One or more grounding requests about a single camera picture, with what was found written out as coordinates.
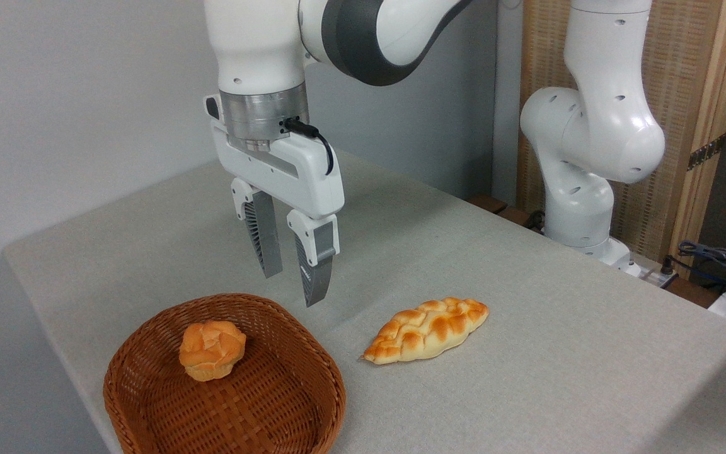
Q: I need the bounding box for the long braided bread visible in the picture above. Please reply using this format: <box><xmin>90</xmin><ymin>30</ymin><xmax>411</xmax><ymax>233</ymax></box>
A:
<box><xmin>359</xmin><ymin>297</ymin><xmax>490</xmax><ymax>366</ymax></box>

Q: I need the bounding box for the round bread bun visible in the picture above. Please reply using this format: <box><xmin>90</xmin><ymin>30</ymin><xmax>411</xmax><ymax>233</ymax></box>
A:
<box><xmin>178</xmin><ymin>319</ymin><xmax>248</xmax><ymax>383</ymax></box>

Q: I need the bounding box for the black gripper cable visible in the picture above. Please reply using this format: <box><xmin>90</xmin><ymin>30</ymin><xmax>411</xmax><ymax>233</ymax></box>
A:
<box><xmin>281</xmin><ymin>117</ymin><xmax>335</xmax><ymax>177</ymax></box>

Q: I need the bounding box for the brown wicker basket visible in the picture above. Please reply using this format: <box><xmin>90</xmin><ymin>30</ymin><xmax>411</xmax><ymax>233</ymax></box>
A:
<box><xmin>103</xmin><ymin>293</ymin><xmax>347</xmax><ymax>454</ymax></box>

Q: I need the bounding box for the woven wood folding screen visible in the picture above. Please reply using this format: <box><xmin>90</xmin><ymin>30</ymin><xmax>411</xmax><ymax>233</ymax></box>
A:
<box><xmin>517</xmin><ymin>0</ymin><xmax>726</xmax><ymax>279</ymax></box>

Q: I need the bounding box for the metal screen hinge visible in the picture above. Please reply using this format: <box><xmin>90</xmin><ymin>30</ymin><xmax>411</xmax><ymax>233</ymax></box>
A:
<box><xmin>687</xmin><ymin>133</ymin><xmax>726</xmax><ymax>172</ymax></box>

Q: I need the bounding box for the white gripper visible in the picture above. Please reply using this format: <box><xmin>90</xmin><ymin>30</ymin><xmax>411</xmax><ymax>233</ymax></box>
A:
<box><xmin>204</xmin><ymin>94</ymin><xmax>345</xmax><ymax>308</ymax></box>

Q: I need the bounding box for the grey tablecloth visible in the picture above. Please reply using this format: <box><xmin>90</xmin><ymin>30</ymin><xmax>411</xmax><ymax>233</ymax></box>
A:
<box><xmin>3</xmin><ymin>148</ymin><xmax>726</xmax><ymax>454</ymax></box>

